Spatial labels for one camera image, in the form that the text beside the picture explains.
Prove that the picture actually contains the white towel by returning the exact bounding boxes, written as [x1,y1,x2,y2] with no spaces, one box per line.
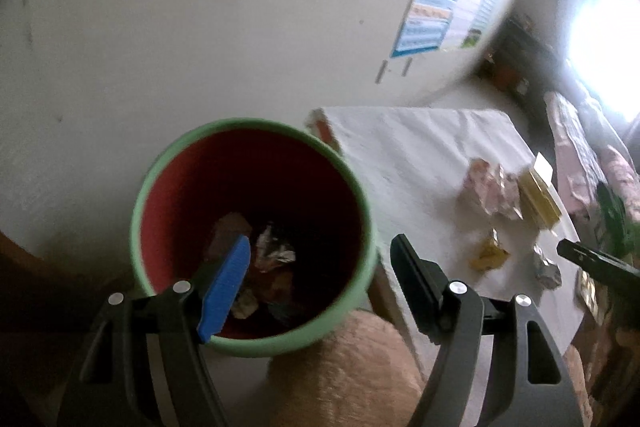
[306,107,586,427]

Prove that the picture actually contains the dark green garment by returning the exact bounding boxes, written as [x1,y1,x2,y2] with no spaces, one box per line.
[595,182,640,253]

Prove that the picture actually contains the person's tan fleece clothing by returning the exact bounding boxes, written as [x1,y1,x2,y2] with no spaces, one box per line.
[265,309,426,427]

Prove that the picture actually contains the yellow wrapper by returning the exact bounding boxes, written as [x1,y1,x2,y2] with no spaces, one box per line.
[469,229,511,270]

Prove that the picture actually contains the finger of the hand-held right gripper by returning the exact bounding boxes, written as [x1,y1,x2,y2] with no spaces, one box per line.
[556,239,640,303]

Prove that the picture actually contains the pink wrapper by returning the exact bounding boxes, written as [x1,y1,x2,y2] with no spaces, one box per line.
[462,157,523,220]

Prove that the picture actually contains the pile of foil wrappers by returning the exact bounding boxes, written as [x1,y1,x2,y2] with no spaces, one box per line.
[210,212,301,323]

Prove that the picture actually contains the silver wrapper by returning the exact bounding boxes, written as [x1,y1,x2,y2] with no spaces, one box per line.
[532,244,563,290]

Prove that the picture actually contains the green number chart wall poster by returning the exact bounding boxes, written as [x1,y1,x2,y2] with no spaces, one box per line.
[460,0,507,50]

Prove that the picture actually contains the yellow cardboard box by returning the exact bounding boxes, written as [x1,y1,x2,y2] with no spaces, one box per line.
[517,152,563,228]

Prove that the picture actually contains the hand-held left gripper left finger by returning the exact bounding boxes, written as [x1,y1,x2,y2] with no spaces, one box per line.
[57,234,251,427]

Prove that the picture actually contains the gold foil wrapper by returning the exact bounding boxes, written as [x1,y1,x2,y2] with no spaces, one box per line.
[575,269,601,313]

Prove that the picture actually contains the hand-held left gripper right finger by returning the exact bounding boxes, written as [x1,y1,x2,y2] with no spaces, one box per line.
[390,234,576,427]

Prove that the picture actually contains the green bin with red inside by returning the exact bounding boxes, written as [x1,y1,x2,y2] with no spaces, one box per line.
[130,118,378,358]

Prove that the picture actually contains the blue letter chart wall poster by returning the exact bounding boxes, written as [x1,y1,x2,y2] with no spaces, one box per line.
[390,0,458,58]

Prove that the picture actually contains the dark metal shelf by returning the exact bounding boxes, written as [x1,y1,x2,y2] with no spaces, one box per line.
[475,14,566,102]

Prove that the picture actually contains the bright window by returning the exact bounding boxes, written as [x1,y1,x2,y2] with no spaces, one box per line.
[567,0,640,122]

